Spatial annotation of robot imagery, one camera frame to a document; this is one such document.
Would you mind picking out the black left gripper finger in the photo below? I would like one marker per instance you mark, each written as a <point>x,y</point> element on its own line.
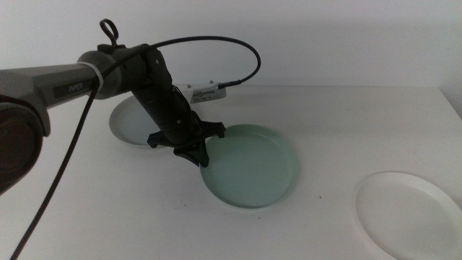
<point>204,155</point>
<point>187,151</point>

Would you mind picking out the grey shallow bowl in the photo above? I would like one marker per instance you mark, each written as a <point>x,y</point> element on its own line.
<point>130,122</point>

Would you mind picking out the pale green shallow bowl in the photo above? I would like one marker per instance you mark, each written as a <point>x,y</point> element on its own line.
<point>252,169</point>

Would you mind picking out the white shallow bowl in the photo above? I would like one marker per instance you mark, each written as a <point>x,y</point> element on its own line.
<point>408,216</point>

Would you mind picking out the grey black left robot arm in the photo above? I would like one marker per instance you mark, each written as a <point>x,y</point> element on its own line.
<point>43,85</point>

